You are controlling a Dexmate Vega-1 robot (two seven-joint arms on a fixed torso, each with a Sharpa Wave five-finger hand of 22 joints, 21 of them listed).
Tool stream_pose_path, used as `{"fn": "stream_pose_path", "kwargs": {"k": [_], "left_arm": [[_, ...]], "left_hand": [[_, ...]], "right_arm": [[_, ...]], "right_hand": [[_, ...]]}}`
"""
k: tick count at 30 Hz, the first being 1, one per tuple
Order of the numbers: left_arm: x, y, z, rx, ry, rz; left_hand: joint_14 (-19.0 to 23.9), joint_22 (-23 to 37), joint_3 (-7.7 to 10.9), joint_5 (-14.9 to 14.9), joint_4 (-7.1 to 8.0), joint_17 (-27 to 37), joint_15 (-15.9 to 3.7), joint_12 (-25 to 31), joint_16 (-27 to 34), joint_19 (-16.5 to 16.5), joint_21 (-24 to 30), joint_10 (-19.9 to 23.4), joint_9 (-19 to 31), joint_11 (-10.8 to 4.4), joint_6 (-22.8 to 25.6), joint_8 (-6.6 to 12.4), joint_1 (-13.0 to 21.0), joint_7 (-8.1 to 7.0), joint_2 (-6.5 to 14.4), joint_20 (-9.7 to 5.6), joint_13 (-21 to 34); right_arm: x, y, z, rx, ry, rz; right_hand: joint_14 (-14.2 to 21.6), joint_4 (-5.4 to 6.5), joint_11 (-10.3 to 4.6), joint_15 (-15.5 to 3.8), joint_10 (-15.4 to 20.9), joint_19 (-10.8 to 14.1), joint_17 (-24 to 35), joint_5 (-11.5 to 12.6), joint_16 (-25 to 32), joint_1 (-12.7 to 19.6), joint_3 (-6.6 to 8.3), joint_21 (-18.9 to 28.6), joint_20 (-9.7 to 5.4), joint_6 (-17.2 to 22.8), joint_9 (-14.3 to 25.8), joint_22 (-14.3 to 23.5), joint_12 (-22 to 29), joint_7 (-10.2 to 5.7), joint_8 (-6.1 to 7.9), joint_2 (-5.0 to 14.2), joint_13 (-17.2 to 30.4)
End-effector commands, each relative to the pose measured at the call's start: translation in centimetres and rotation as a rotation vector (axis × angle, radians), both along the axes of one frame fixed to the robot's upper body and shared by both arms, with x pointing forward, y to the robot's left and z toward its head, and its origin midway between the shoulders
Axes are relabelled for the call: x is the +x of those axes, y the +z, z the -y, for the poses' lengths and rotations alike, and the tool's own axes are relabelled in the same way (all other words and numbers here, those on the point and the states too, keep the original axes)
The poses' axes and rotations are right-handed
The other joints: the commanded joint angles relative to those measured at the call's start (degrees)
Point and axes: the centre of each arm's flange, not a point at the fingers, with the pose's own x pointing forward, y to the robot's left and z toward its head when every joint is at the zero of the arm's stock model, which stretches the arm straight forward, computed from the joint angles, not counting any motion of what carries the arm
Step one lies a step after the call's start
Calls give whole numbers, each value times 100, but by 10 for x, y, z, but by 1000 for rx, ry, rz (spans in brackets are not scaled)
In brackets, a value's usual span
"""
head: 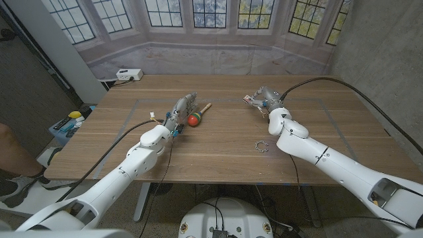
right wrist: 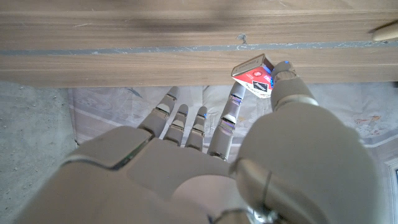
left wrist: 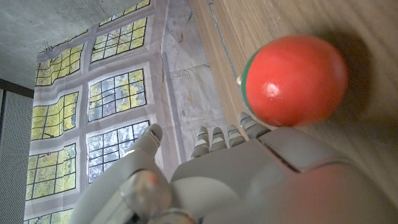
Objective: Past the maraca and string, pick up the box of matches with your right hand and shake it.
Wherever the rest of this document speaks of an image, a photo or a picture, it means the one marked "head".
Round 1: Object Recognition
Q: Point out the grey table leg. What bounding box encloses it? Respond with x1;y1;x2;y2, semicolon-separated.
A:
301;185;322;228

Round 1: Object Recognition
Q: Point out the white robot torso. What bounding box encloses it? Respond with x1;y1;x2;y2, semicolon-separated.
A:
178;197;274;238

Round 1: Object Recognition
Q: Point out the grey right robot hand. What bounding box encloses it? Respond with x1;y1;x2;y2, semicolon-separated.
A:
246;86;286;113

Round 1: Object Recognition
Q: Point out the colourful wooden maraca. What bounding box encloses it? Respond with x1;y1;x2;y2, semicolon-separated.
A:
187;102;213;128

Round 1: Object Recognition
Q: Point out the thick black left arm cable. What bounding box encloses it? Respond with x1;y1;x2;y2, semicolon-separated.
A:
56;118;165;202

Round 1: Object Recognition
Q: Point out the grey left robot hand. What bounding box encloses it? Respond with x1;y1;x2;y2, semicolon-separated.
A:
164;91;199;135

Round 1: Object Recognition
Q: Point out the printed window backdrop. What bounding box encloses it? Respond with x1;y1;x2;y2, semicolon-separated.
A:
41;0;353;81

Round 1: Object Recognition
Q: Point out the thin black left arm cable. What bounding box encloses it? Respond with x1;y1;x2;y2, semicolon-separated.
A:
138;138;174;238

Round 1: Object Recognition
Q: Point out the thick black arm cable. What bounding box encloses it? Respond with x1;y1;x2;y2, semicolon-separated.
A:
56;118;165;202
280;77;423;156

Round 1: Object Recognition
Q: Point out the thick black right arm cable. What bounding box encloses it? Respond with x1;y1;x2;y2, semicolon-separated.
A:
280;77;423;156

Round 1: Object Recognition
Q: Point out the person's bare leg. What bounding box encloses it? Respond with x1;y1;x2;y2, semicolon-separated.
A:
0;122;44;178

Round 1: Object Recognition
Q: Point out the grey and black sneaker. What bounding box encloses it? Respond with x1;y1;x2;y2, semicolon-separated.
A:
0;167;75;208

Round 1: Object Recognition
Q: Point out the black round fan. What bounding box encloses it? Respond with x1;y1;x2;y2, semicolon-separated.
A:
149;182;174;196

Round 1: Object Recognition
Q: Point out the white table leg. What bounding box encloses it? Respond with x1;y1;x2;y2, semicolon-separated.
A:
133;182;151;222

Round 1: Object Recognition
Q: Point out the blue storage bin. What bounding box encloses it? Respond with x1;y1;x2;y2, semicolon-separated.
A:
48;105;96;147

